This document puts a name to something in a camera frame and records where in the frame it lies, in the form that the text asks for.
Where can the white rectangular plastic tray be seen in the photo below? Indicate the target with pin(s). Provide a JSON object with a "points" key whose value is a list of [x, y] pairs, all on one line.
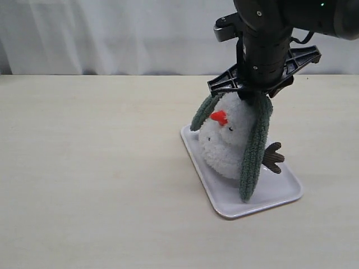
{"points": [[272, 190]]}

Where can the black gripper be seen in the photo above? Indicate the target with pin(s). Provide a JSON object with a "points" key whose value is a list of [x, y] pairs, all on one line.
{"points": [[263, 60]]}

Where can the white plush snowman toy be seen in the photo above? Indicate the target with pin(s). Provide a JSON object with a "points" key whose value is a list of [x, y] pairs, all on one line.
{"points": [[223, 137]]}

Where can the white curtain backdrop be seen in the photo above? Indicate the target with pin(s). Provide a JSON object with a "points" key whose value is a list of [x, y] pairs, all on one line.
{"points": [[114, 38]]}

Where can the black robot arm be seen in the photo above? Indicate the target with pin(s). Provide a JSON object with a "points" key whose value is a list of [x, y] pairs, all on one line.
{"points": [[338, 19]]}

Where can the green knitted scarf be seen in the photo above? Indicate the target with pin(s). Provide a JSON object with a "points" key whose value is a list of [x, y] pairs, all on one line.
{"points": [[256, 146]]}

